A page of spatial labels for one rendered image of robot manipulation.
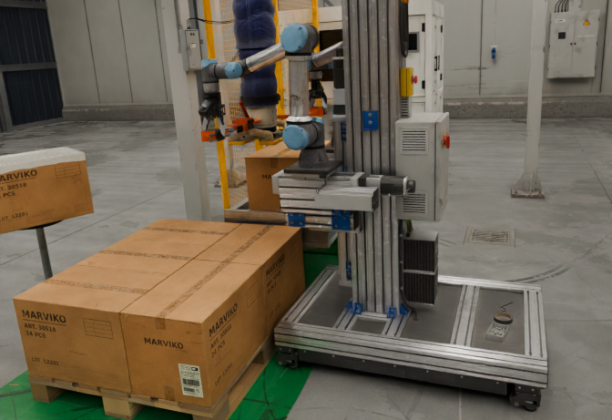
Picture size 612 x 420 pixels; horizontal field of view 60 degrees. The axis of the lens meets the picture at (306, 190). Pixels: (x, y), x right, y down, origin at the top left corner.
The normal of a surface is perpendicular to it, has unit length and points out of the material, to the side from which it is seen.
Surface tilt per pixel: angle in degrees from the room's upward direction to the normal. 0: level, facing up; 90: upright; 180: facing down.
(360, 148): 90
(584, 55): 90
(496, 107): 90
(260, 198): 90
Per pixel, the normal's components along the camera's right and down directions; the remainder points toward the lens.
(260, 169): -0.30, 0.26
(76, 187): 0.64, 0.16
